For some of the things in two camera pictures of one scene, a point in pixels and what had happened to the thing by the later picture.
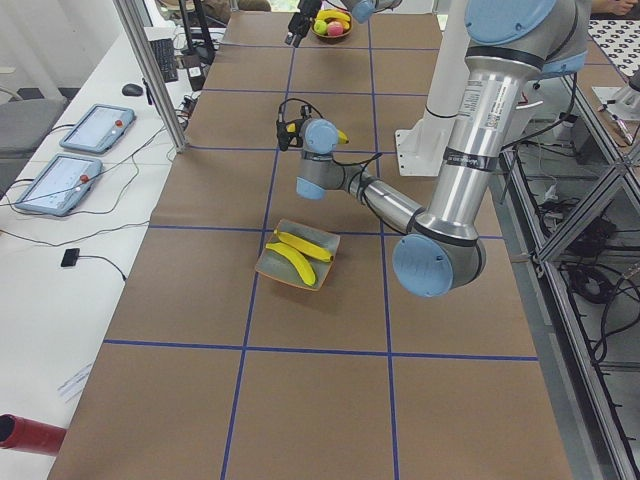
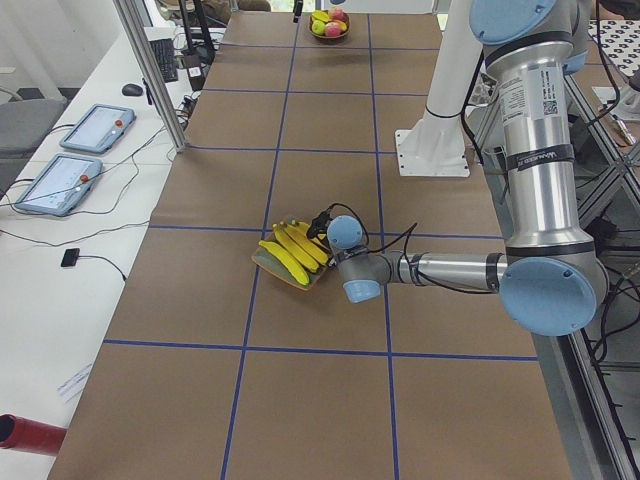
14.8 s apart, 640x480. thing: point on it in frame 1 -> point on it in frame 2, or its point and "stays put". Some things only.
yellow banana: (304, 247) -> (294, 247)
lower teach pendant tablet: (61, 185) stays put
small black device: (70, 257) stays put
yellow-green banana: (301, 264) -> (285, 261)
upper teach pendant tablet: (98, 128) stays put
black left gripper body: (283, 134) -> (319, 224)
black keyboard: (165, 53) stays put
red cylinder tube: (30, 436) stays put
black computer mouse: (132, 90) stays put
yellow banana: (342, 138) -> (312, 247)
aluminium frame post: (152, 76) stays put
